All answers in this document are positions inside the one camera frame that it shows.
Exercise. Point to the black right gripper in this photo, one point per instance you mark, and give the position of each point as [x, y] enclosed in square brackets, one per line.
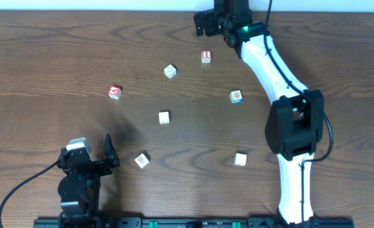
[210, 23]

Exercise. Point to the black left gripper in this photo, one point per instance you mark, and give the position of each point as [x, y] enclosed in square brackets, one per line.
[90, 164]

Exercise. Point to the red letter I block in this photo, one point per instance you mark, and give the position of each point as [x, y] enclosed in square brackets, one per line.
[206, 56]

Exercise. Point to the white block near right arm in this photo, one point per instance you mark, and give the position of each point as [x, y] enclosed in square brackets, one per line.
[240, 159]

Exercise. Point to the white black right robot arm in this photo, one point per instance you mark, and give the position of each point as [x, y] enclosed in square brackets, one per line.
[295, 123]

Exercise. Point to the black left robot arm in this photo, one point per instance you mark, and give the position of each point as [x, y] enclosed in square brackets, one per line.
[79, 190]

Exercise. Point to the white block black pattern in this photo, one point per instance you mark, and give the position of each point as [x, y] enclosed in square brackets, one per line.
[143, 159]

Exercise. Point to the red letter A block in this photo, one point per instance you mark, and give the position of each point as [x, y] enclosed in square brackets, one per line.
[114, 92]

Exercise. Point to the yellow-edged white block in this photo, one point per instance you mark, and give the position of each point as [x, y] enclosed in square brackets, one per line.
[170, 71]

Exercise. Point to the plain white block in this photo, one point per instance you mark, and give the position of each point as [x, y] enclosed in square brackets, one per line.
[164, 117]

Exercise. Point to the blue-edged picture block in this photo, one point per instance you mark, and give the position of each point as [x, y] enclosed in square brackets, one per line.
[236, 96]

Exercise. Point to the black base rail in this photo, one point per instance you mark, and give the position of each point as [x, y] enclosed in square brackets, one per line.
[250, 222]

